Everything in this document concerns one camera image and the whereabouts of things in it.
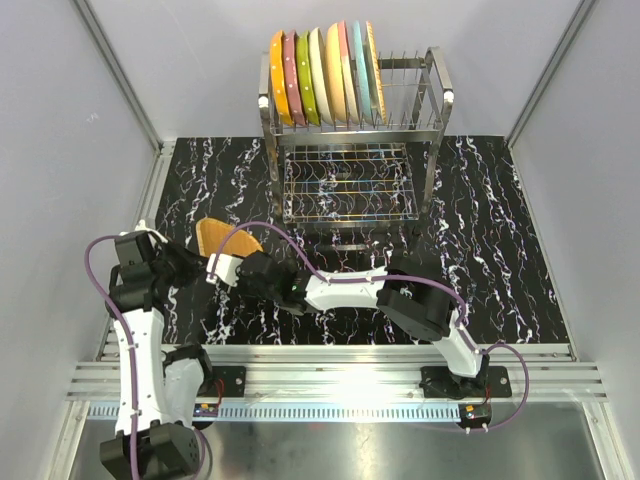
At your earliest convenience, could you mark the blue and cream plate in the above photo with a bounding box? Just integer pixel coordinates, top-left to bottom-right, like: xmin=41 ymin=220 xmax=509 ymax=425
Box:
xmin=351 ymin=21 xmax=374 ymax=125

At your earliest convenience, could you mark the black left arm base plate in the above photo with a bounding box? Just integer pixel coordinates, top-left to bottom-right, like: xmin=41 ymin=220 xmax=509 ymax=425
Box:
xmin=198 ymin=365 xmax=246 ymax=399

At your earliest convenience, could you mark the tan plate with bear drawing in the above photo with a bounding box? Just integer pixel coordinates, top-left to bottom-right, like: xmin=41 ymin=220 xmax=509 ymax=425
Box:
xmin=325 ymin=23 xmax=347 ymax=123

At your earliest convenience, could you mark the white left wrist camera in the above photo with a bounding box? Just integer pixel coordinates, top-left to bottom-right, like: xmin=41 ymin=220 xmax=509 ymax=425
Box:
xmin=135 ymin=219 xmax=154 ymax=231

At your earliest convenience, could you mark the yellow-green dotted plate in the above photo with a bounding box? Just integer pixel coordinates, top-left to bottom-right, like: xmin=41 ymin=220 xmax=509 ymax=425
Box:
xmin=295 ymin=31 xmax=321 ymax=126

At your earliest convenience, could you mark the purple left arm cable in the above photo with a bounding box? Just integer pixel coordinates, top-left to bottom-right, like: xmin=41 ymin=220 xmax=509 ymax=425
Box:
xmin=83 ymin=233 xmax=209 ymax=480

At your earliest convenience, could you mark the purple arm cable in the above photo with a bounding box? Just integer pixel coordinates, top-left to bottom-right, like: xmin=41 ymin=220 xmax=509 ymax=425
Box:
xmin=83 ymin=233 xmax=209 ymax=480
xmin=209 ymin=220 xmax=532 ymax=434

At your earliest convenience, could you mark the orange dotted plate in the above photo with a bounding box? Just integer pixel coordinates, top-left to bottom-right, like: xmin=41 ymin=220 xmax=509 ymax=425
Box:
xmin=269 ymin=30 xmax=294 ymax=127

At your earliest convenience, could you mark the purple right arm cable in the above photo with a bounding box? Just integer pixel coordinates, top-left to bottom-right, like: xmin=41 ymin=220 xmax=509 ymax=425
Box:
xmin=209 ymin=220 xmax=532 ymax=434

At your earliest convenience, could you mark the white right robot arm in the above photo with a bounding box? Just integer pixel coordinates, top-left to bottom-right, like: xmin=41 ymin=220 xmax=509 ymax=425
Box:
xmin=234 ymin=252 xmax=489 ymax=398

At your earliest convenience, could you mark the aluminium rail frame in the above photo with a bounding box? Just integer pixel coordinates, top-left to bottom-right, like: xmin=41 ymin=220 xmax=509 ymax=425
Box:
xmin=64 ymin=139 xmax=611 ymax=480

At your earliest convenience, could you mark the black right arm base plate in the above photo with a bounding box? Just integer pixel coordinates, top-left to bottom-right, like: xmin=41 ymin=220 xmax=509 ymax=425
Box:
xmin=419 ymin=366 xmax=513 ymax=400

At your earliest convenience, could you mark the pink and cream plate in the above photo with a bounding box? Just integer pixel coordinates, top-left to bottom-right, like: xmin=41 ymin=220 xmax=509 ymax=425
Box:
xmin=338 ymin=21 xmax=360 ymax=125

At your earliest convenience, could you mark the black marble pattern mat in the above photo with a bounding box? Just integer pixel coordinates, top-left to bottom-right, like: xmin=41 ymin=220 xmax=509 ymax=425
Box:
xmin=155 ymin=136 xmax=570 ymax=345

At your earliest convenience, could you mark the woven wicker tray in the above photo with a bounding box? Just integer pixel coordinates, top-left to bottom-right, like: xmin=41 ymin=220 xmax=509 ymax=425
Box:
xmin=196 ymin=217 xmax=263 ymax=258
xmin=364 ymin=21 xmax=387 ymax=125

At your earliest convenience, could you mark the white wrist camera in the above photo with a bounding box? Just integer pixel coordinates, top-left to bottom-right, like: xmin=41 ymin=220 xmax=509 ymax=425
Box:
xmin=135 ymin=219 xmax=154 ymax=231
xmin=206 ymin=254 xmax=244 ymax=287

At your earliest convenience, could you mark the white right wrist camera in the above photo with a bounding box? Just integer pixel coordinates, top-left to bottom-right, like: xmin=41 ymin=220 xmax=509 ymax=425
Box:
xmin=206 ymin=254 xmax=244 ymax=287

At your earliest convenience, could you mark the cream plate with drawing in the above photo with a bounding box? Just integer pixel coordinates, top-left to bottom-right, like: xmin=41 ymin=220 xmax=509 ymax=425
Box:
xmin=308 ymin=27 xmax=334 ymax=125

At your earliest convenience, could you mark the pink dotted plate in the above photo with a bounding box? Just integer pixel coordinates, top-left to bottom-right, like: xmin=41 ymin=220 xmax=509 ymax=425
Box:
xmin=283 ymin=30 xmax=307 ymax=126

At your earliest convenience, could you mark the stainless steel dish rack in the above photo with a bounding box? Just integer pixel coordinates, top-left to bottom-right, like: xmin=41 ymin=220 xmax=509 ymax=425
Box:
xmin=258 ymin=46 xmax=455 ymax=235

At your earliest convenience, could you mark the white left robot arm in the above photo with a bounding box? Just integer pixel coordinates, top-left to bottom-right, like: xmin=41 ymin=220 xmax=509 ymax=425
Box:
xmin=99 ymin=230 xmax=215 ymax=479

